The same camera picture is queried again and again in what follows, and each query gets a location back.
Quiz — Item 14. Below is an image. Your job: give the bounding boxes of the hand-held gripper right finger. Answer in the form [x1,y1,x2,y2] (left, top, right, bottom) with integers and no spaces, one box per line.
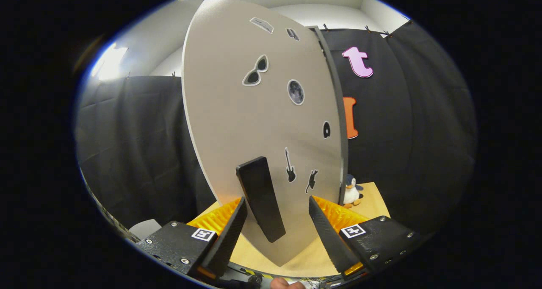
[308,195,422,279]

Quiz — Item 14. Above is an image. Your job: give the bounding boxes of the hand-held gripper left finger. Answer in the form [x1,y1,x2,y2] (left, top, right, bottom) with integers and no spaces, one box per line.
[135,197,249,281]

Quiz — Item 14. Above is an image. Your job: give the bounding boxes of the black door handle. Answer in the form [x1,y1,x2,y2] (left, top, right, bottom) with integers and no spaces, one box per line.
[235,156,286,243]

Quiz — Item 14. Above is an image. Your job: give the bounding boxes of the dark grey shoe cabinet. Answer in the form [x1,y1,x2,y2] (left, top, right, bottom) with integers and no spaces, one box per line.
[309,25,350,205]

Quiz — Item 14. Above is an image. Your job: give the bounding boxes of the beige shoe cabinet door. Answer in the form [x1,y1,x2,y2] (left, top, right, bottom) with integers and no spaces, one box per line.
[181,0,344,267]

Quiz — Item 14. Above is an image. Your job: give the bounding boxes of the penguin plush toy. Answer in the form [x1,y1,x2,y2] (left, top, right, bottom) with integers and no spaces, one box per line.
[342,174,365,209]

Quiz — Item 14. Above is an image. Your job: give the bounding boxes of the black backdrop cloth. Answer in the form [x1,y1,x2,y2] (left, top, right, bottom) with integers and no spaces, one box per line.
[75,20,478,234]

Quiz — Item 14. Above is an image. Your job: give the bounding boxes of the narrow ceiling light strip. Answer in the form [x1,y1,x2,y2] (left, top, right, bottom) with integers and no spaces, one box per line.
[90,42,128,81]

